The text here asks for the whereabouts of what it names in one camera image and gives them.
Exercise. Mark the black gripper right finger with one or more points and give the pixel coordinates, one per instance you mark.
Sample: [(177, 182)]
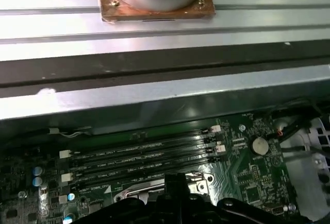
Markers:
[(181, 185)]

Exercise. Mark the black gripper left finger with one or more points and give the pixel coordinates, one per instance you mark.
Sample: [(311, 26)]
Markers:
[(171, 185)]

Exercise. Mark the metal CPU socket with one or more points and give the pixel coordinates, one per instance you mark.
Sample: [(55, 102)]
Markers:
[(193, 189)]

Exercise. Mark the RAM slot with white clips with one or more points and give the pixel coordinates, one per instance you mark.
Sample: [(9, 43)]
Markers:
[(154, 139), (154, 161)]

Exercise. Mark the green motherboard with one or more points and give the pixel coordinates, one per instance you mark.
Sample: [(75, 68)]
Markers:
[(232, 172)]

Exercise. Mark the black open PC case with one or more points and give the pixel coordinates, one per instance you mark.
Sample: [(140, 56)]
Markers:
[(154, 100)]

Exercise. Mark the round silver coin battery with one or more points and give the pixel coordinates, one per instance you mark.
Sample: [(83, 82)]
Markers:
[(260, 145)]

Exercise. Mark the internal USB port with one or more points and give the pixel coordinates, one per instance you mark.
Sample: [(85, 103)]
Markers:
[(278, 210)]

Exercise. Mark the round metal capacitor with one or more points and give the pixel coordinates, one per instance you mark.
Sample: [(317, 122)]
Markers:
[(37, 181), (71, 196), (68, 220), (37, 171)]

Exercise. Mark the square brown base plate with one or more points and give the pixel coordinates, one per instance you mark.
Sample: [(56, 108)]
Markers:
[(123, 13)]

